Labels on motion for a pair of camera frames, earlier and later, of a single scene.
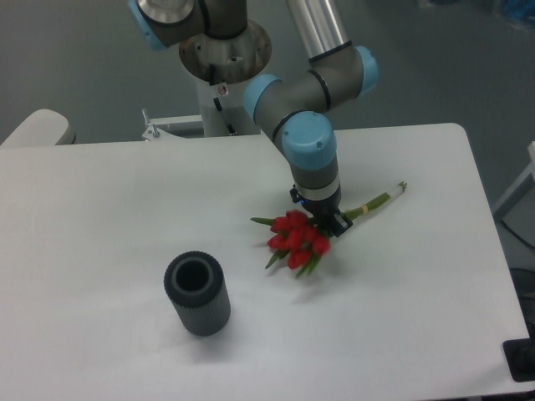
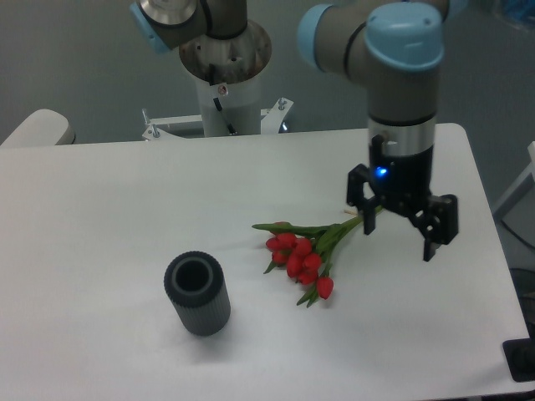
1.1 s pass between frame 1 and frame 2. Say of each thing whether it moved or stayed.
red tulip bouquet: moved
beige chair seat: stayed
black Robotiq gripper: moved
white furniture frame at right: stayed
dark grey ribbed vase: stayed
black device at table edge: stayed
